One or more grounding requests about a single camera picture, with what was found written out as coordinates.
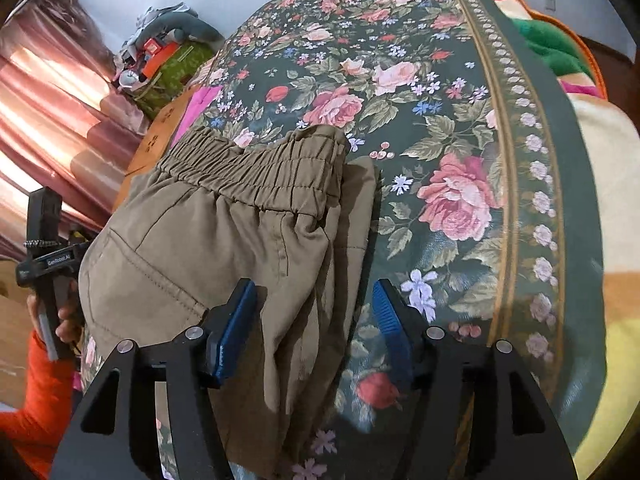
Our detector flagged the colourful fleece blanket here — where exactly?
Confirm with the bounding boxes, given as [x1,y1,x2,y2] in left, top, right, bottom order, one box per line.
[495,0,639,479]

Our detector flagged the green storage bag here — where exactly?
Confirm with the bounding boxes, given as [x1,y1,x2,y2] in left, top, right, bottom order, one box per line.
[131,41,214,119]

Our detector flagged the olive khaki pants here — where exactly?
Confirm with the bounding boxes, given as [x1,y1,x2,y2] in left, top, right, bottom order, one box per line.
[79,126,376,479]

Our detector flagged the orange box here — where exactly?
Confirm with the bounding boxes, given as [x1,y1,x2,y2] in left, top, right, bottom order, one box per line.
[140,38,180,79]

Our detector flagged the floral bedspread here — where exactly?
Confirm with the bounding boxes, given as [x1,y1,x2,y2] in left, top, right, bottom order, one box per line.
[178,0,605,479]

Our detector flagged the pink curtain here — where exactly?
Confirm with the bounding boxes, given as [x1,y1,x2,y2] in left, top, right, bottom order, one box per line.
[1,0,149,261]

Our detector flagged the person's left hand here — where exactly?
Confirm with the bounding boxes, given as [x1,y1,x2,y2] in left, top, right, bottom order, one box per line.
[27,278,85,362]

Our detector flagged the pink folded pants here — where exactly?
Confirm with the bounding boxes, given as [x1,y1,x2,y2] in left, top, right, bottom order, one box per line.
[170,86,222,146]

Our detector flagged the grey clothes pile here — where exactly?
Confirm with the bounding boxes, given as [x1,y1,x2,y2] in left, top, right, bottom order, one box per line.
[118,2,224,58]

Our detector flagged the wooden lap desk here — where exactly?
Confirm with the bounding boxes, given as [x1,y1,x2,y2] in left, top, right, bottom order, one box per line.
[112,84,200,211]

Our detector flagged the orange sleeve forearm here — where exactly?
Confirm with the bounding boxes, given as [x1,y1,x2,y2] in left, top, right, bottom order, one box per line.
[1,330,75,479]

